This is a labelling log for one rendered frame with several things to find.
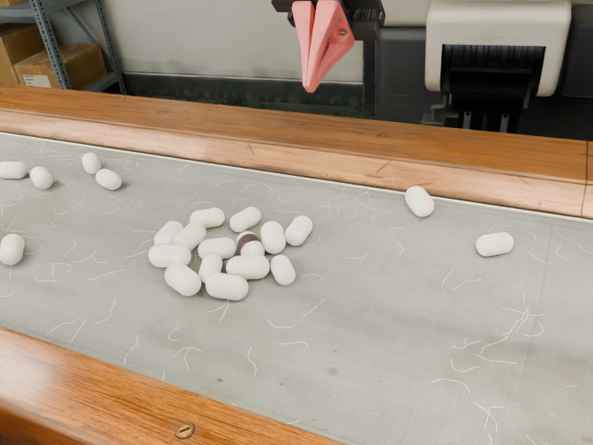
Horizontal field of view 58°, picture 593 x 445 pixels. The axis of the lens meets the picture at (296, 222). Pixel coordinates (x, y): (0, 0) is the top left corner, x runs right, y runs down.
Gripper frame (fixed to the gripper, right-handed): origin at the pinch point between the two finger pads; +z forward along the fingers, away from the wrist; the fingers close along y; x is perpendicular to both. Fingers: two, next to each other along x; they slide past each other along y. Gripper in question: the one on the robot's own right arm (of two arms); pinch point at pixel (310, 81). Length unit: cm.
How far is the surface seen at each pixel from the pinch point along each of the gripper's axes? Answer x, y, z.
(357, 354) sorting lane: -5.9, 11.6, 23.7
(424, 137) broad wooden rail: 12.2, 9.5, -0.3
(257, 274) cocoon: -3.8, 1.4, 19.5
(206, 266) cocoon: -5.1, -2.7, 19.8
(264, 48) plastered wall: 165, -106, -100
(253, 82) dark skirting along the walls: 177, -113, -88
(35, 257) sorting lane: -5.4, -20.9, 22.4
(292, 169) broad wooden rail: 8.5, -3.4, 6.3
